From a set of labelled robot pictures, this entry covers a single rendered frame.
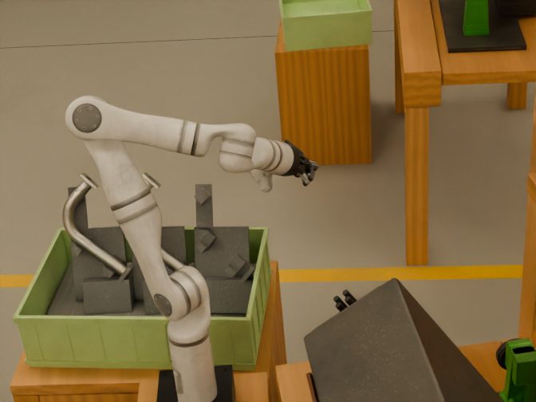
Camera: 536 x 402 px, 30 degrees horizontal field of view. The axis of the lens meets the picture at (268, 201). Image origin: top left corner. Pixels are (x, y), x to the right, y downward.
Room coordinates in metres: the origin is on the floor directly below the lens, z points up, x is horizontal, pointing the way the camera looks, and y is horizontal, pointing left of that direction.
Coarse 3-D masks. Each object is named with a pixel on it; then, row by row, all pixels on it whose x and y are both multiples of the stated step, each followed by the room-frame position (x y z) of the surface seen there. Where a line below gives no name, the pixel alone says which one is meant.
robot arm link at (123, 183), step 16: (96, 144) 1.88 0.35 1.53; (112, 144) 1.87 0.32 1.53; (96, 160) 1.86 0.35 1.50; (112, 160) 1.85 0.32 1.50; (128, 160) 1.85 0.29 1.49; (112, 176) 1.82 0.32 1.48; (128, 176) 1.81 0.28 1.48; (112, 192) 1.79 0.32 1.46; (128, 192) 1.78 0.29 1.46; (144, 192) 1.80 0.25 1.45; (112, 208) 1.78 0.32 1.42
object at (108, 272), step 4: (88, 236) 2.30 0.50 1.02; (76, 244) 2.27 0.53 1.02; (76, 248) 2.26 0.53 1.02; (80, 248) 2.26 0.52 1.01; (76, 252) 2.25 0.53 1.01; (80, 252) 2.25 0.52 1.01; (116, 256) 2.28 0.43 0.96; (120, 260) 2.27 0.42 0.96; (104, 268) 2.23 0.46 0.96; (108, 268) 2.24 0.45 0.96; (100, 272) 2.22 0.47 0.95; (104, 272) 2.22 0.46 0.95; (108, 272) 2.22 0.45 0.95; (112, 272) 2.22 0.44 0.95; (108, 276) 2.22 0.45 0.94
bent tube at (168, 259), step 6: (144, 174) 2.31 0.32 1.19; (150, 180) 2.30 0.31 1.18; (150, 186) 2.30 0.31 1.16; (156, 186) 2.30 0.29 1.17; (162, 252) 2.23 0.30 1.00; (168, 258) 2.22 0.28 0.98; (174, 258) 2.22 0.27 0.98; (168, 264) 2.21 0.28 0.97; (174, 264) 2.21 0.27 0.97; (180, 264) 2.21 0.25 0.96
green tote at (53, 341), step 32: (64, 256) 2.42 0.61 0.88; (128, 256) 2.42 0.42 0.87; (192, 256) 2.39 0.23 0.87; (256, 256) 2.36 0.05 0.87; (32, 288) 2.17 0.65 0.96; (256, 288) 2.08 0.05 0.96; (32, 320) 2.04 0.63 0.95; (64, 320) 2.03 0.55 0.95; (96, 320) 2.01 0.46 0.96; (128, 320) 2.00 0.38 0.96; (160, 320) 1.99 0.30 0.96; (224, 320) 1.96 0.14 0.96; (256, 320) 2.06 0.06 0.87; (32, 352) 2.05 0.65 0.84; (64, 352) 2.04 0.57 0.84; (96, 352) 2.02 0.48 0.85; (128, 352) 2.01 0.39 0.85; (160, 352) 1.99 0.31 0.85; (224, 352) 1.97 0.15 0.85; (256, 352) 2.00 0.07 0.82
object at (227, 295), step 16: (208, 192) 2.32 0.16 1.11; (208, 208) 2.31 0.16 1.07; (208, 224) 2.29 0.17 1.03; (224, 240) 2.26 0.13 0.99; (240, 240) 2.26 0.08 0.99; (208, 256) 2.25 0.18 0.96; (224, 256) 2.24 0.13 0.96; (208, 272) 2.23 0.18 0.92; (224, 272) 2.22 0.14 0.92; (240, 272) 2.21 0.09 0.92; (208, 288) 2.16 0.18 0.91; (224, 288) 2.15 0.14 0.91; (240, 288) 2.15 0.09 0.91; (224, 304) 2.13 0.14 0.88; (240, 304) 2.13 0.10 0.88
